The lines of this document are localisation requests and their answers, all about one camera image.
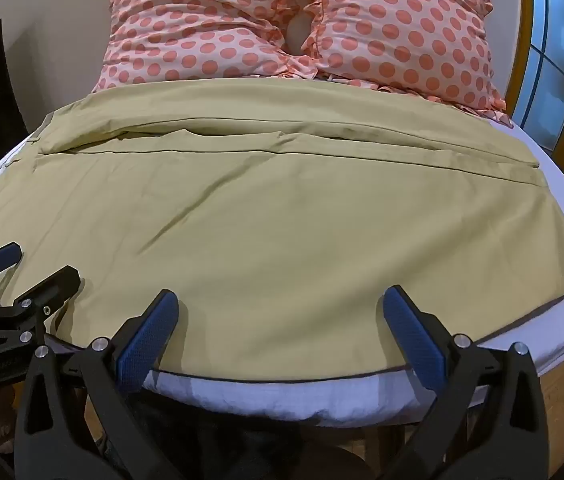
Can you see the bed with white sheet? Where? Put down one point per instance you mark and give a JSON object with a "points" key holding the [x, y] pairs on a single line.
{"points": [[262, 400]]}

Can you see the pink polka dot pillow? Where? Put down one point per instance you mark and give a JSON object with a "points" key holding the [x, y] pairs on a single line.
{"points": [[402, 30], [186, 25]]}

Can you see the yellow-green bed sheet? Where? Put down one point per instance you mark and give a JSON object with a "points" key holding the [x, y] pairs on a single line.
{"points": [[282, 220]]}

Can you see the yellow framed window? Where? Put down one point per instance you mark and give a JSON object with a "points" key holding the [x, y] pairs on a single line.
{"points": [[557, 60]]}

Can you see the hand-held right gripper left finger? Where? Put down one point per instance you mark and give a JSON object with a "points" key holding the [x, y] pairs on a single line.
{"points": [[145, 342]]}

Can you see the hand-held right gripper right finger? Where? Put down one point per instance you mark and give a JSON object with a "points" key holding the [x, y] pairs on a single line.
{"points": [[416, 342]]}

